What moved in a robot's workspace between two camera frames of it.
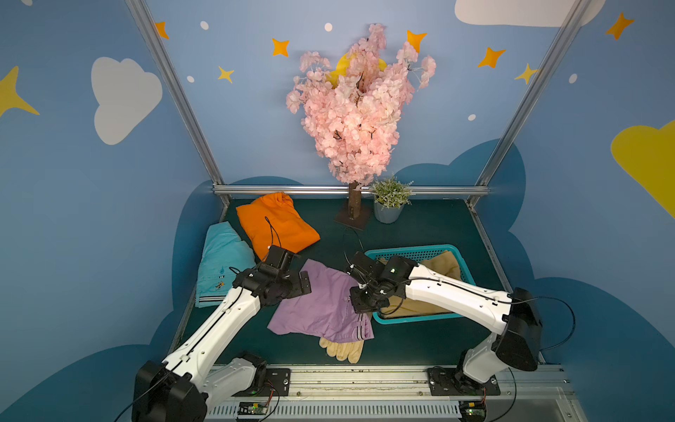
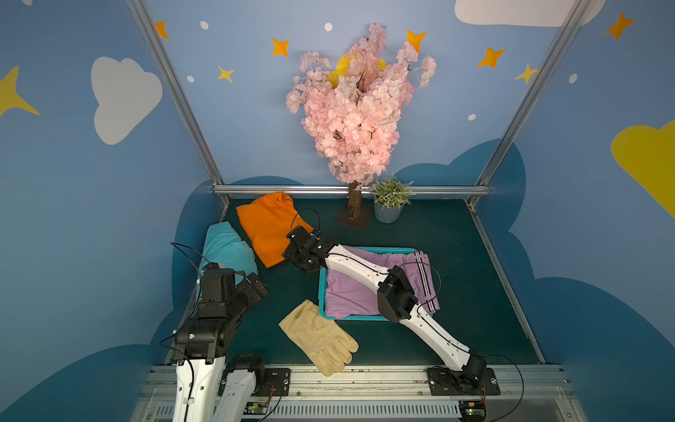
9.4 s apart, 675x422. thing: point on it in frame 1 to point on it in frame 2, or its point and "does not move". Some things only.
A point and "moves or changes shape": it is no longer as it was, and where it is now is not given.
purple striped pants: x=327 y=312 moves or changes shape
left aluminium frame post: x=148 y=29 does not move
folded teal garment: x=222 y=258 does not move
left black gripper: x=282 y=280 to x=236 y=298
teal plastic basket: x=417 y=251 to x=362 y=251
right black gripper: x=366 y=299 to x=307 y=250
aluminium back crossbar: x=340 y=189 does not move
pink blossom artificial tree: x=355 y=112 does not move
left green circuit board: x=252 y=408 does not move
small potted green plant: x=391 y=196 does not move
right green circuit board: x=472 y=411 does not move
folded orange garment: x=272 y=220 does not move
